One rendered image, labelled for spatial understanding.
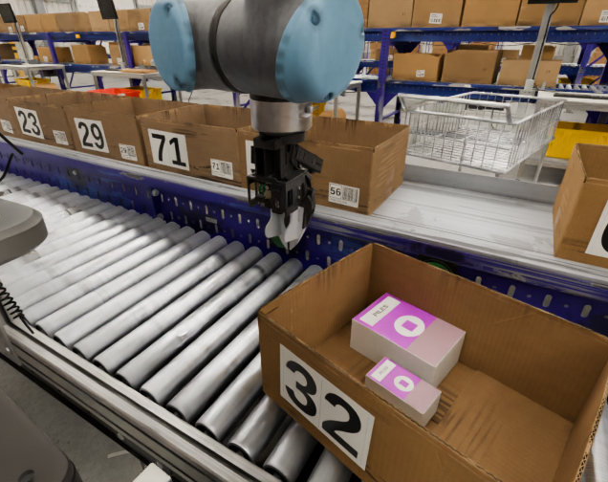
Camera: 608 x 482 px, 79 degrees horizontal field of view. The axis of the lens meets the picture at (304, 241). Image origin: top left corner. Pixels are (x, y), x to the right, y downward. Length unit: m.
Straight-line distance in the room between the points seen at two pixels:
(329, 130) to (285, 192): 0.70
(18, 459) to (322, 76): 0.33
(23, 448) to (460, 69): 5.07
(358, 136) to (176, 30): 0.83
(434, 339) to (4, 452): 0.57
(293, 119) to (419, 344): 0.40
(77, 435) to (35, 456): 1.47
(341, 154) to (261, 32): 0.57
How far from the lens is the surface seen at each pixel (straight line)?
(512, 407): 0.71
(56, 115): 1.73
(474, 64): 5.11
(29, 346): 0.91
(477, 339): 0.71
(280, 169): 0.56
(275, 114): 0.54
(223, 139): 1.09
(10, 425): 0.28
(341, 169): 0.91
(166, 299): 0.92
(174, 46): 0.44
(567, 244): 0.87
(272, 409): 0.65
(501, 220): 1.01
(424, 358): 0.64
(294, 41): 0.33
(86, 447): 1.68
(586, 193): 0.84
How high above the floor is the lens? 1.26
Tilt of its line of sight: 29 degrees down
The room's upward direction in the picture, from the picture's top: straight up
